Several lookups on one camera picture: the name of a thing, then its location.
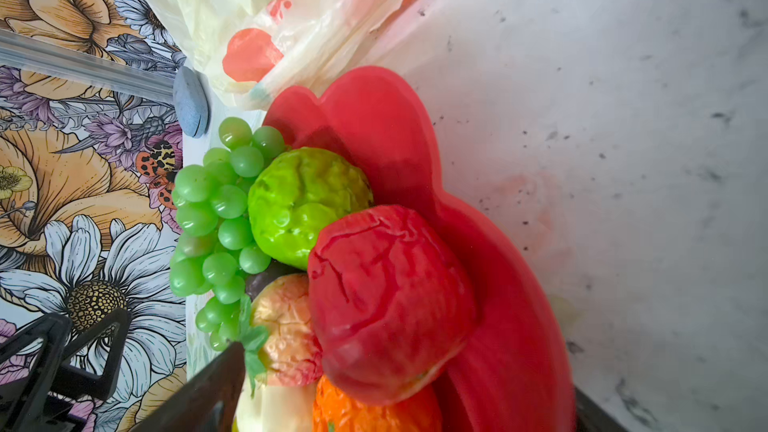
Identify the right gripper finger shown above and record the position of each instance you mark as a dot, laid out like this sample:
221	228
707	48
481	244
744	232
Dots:
590	417

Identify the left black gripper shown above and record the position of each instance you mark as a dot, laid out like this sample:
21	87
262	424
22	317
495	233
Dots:
24	414

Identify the red flower-shaped plate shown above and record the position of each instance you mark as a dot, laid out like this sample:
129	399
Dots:
514	374

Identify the fake cream potato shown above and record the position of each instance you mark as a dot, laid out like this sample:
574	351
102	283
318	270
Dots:
275	408

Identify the fake orange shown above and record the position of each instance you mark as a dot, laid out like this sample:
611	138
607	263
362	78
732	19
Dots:
334	410

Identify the fake small strawberry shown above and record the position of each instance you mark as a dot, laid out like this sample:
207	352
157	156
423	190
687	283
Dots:
277	333

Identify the fake green grapes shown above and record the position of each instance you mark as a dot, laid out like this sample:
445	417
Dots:
217	252

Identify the fake red apple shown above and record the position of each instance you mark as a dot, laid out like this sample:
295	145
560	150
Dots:
390	303

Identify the fake green lime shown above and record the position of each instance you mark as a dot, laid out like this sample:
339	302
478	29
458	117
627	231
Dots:
300	193

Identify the cream printed plastic bag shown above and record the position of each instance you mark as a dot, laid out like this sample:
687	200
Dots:
251	50

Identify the fake dark purple fruit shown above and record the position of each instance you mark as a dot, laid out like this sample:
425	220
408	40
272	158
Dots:
256	283

